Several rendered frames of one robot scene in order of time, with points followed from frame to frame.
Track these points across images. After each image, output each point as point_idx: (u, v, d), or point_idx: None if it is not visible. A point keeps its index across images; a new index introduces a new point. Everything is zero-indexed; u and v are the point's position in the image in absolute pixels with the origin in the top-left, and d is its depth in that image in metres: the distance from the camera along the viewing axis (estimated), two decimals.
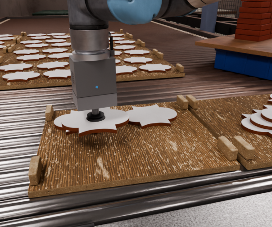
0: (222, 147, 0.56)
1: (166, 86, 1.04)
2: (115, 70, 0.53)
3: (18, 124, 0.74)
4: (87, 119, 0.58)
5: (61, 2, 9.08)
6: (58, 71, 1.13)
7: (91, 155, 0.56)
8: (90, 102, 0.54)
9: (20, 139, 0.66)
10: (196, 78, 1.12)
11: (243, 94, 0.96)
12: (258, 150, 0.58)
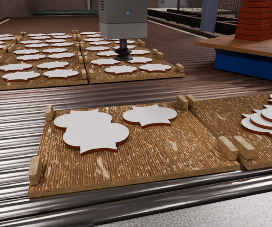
0: (222, 147, 0.56)
1: (166, 86, 1.04)
2: None
3: (18, 124, 0.74)
4: (115, 59, 0.56)
5: (61, 2, 9.08)
6: (58, 71, 1.13)
7: (91, 155, 0.56)
8: (120, 30, 0.51)
9: (20, 139, 0.66)
10: (196, 78, 1.12)
11: (243, 94, 0.96)
12: (258, 150, 0.58)
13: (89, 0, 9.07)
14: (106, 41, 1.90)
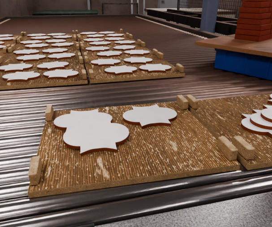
0: (222, 147, 0.56)
1: (166, 86, 1.04)
2: None
3: (18, 124, 0.74)
4: None
5: (61, 2, 9.08)
6: (58, 71, 1.13)
7: (91, 155, 0.56)
8: None
9: (20, 139, 0.66)
10: (196, 78, 1.12)
11: (243, 94, 0.96)
12: (258, 150, 0.58)
13: (89, 0, 9.07)
14: (106, 41, 1.90)
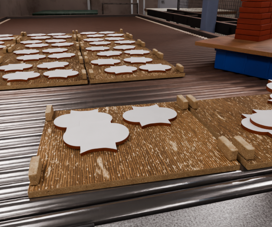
0: (222, 147, 0.56)
1: (166, 86, 1.04)
2: None
3: (18, 124, 0.74)
4: None
5: (61, 2, 9.08)
6: (58, 71, 1.13)
7: (91, 155, 0.56)
8: None
9: (20, 139, 0.66)
10: (196, 78, 1.12)
11: (243, 94, 0.96)
12: (258, 150, 0.58)
13: (89, 0, 9.07)
14: (106, 41, 1.90)
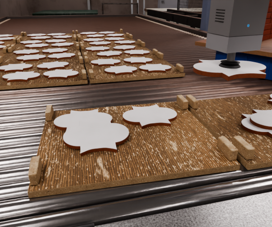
0: (222, 147, 0.56)
1: (166, 86, 1.04)
2: (268, 7, 0.48)
3: (18, 124, 0.74)
4: (223, 66, 0.53)
5: (61, 2, 9.08)
6: (58, 71, 1.13)
7: (91, 155, 0.56)
8: (239, 43, 0.49)
9: (20, 139, 0.66)
10: (196, 78, 1.12)
11: (243, 94, 0.96)
12: (258, 150, 0.58)
13: (89, 0, 9.07)
14: (106, 41, 1.90)
